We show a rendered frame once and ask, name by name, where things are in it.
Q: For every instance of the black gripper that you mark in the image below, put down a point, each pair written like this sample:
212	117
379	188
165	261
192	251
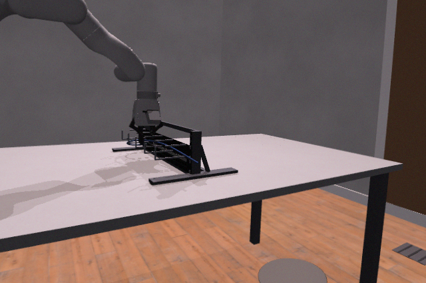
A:
139	118

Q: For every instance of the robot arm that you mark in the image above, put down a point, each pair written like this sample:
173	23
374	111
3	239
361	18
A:
75	15

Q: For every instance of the dark grey rack with patch panel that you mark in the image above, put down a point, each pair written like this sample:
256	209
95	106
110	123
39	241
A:
194	150

